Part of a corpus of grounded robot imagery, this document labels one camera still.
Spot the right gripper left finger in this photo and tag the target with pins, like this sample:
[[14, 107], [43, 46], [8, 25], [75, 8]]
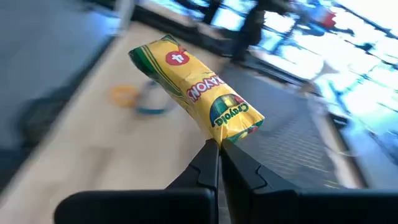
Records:
[[174, 202]]

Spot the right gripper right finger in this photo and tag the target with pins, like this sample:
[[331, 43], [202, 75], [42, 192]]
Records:
[[280, 205]]

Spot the black perforated metal shelf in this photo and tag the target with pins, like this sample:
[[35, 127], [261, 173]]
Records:
[[280, 130]]

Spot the thin dark rubber band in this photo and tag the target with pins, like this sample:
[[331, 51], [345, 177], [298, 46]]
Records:
[[152, 111]]

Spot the small yellow crayon pack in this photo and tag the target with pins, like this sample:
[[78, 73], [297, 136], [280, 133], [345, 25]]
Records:
[[199, 90]]

